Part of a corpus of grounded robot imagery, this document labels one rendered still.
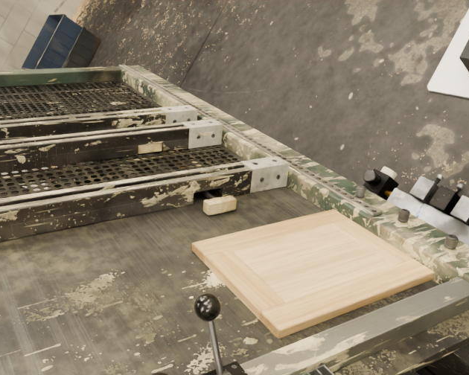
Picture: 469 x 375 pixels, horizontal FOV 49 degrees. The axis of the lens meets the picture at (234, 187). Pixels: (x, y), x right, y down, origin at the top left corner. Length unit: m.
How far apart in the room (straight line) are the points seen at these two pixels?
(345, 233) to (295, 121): 1.68
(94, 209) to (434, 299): 0.73
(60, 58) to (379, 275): 4.47
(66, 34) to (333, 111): 3.18
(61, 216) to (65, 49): 4.15
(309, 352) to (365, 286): 0.26
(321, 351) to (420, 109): 1.77
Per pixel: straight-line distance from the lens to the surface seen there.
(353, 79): 2.77
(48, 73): 2.41
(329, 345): 0.86
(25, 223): 1.17
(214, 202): 1.25
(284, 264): 1.07
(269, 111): 3.02
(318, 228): 1.23
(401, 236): 1.20
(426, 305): 1.01
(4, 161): 1.49
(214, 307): 0.71
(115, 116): 1.73
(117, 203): 1.21
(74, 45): 5.27
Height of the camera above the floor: 1.94
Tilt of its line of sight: 41 degrees down
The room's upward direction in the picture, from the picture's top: 60 degrees counter-clockwise
